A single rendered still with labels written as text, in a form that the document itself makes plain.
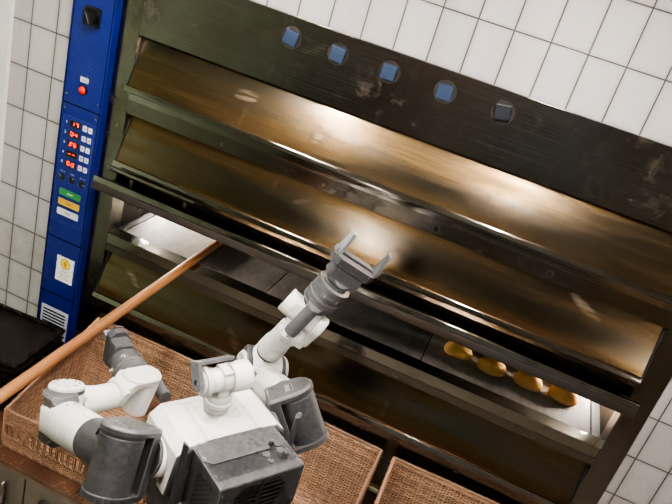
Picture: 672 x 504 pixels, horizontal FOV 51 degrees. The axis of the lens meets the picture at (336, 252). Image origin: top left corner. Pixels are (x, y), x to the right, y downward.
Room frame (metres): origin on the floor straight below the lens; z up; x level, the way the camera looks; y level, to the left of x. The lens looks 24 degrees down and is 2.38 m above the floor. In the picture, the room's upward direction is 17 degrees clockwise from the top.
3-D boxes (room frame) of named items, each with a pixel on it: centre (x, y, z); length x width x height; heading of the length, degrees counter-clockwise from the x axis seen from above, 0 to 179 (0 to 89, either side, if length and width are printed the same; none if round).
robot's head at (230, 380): (1.21, 0.14, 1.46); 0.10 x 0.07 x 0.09; 134
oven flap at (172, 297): (2.03, -0.08, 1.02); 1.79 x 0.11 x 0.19; 78
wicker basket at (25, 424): (1.89, 0.55, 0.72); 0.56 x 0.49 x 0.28; 79
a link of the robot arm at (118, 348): (1.54, 0.47, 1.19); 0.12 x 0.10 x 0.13; 44
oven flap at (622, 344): (2.03, -0.08, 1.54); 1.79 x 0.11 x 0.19; 78
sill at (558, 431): (2.05, -0.09, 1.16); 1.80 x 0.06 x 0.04; 78
